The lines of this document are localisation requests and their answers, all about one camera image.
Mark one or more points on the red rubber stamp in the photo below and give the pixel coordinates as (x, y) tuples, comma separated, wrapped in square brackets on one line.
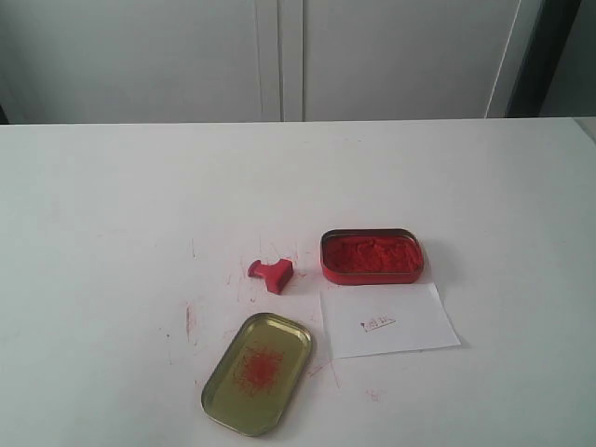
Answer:
[(275, 276)]

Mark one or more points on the gold metal tin lid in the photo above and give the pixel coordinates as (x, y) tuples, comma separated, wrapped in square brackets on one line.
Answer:
[(252, 384)]

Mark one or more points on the white paper sheet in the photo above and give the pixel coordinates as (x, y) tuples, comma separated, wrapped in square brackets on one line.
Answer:
[(363, 321)]

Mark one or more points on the white cabinet doors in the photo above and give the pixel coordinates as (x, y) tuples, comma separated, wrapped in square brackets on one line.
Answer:
[(247, 61)]

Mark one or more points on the red ink pad tin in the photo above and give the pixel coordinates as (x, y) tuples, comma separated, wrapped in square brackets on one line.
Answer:
[(352, 257)]

